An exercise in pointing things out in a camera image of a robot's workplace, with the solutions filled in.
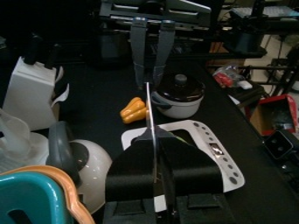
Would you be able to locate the toy cleaver with cream blade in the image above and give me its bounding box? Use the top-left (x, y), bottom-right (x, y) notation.
top-left (145, 81), bottom-right (159, 183)

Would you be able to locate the white knife block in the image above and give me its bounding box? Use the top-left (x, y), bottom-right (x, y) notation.
top-left (3, 56), bottom-right (71, 131)

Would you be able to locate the black knife handle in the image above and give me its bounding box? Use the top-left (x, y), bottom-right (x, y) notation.
top-left (23, 34), bottom-right (43, 66)
top-left (44, 43), bottom-right (62, 70)

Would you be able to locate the clear plastic bag with red items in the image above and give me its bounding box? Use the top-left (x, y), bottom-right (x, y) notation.
top-left (213, 64), bottom-right (255, 90)

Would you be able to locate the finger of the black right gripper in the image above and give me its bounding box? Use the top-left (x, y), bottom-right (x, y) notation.
top-left (130, 17), bottom-right (150, 88)
top-left (153, 20), bottom-right (177, 86)

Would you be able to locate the white toy kitchen scale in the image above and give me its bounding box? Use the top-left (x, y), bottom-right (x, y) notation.
top-left (121, 119), bottom-right (247, 194)

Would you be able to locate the black camera device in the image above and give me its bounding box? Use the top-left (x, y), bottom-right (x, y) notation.
top-left (263, 129), bottom-right (299, 160)

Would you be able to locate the green toy starfruit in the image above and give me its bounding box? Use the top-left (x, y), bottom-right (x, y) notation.
top-left (174, 135), bottom-right (190, 144)

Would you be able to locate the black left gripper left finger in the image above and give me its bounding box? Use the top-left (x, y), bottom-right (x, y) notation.
top-left (103, 128), bottom-right (157, 224)

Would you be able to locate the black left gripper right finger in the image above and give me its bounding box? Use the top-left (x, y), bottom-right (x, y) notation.
top-left (157, 128), bottom-right (238, 224)

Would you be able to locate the clear white toy blender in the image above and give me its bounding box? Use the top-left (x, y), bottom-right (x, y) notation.
top-left (0, 108), bottom-right (51, 173)

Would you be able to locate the teal basket with orange rim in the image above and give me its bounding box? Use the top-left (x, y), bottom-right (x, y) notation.
top-left (0, 164), bottom-right (97, 224)

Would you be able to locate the white kettle with grey handle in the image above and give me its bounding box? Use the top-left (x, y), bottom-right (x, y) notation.
top-left (46, 121), bottom-right (115, 214)

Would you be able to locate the white pot with dark lid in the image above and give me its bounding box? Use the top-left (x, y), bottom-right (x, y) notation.
top-left (150, 73), bottom-right (207, 120)

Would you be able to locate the yellow toy bell pepper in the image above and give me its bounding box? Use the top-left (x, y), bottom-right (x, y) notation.
top-left (119, 96), bottom-right (150, 125)

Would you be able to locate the red cardboard box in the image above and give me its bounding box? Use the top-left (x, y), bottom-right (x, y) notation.
top-left (249, 94), bottom-right (299, 137)

